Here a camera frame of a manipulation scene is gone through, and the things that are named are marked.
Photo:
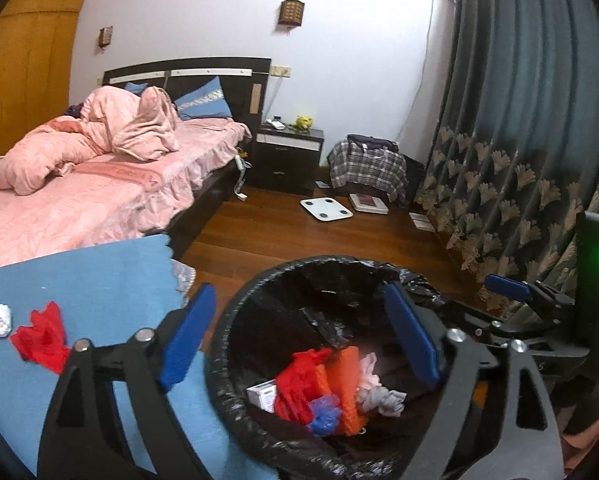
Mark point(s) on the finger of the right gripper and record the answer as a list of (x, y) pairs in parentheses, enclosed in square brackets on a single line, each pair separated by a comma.
[(507, 288)]

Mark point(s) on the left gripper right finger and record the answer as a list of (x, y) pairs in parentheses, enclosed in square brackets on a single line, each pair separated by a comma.
[(411, 326)]

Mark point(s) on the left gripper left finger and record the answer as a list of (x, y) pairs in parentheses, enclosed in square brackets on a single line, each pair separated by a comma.
[(185, 332)]

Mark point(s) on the white cardboard box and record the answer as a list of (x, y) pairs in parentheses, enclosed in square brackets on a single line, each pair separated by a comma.
[(263, 395)]

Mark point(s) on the red cloth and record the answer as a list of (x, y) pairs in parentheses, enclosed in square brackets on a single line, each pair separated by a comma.
[(44, 340)]

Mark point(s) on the grey sock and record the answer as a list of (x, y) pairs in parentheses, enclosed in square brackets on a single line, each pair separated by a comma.
[(388, 403)]

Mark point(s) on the black trash bin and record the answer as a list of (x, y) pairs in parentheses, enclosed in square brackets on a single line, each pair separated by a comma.
[(307, 374)]

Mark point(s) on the pink sock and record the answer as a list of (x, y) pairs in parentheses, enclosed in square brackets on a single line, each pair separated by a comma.
[(368, 380)]

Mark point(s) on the orange foam net in bin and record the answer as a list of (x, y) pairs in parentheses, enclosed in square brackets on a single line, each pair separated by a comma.
[(339, 375)]

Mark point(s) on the blue plastic scrap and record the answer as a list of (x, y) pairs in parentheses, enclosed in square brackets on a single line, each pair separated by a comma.
[(326, 415)]

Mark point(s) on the dark patterned curtain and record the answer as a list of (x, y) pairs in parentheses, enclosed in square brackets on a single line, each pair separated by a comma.
[(515, 156)]

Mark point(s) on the white bathroom scale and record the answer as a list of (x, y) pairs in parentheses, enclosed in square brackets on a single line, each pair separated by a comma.
[(326, 209)]

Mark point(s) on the bed with pink sheet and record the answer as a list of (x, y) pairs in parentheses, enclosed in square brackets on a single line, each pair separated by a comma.
[(119, 201)]

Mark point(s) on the plaid bag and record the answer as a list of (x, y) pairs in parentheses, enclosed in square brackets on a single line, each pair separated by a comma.
[(382, 168)]

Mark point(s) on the black nightstand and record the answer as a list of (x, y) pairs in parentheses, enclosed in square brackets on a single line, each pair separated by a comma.
[(286, 160)]

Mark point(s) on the yellow plush toy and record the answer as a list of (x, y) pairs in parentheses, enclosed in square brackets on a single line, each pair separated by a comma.
[(303, 123)]

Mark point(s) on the pink duvet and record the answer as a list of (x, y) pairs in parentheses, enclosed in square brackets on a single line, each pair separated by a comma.
[(112, 121)]

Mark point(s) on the blue pillow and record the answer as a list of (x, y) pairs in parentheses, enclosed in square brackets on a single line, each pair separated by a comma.
[(205, 102)]

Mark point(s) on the wooden wardrobe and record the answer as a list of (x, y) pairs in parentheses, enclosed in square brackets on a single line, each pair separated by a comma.
[(36, 39)]

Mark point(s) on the wall power socket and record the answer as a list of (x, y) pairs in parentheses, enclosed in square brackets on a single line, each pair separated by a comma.
[(280, 71)]

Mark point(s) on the left wall lamp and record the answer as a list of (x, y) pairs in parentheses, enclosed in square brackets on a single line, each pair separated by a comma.
[(105, 37)]

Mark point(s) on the wall lamp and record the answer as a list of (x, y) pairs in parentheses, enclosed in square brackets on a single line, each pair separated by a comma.
[(291, 13), (105, 37)]

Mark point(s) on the right wall lamp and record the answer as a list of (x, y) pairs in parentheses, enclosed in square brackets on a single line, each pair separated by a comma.
[(291, 13)]

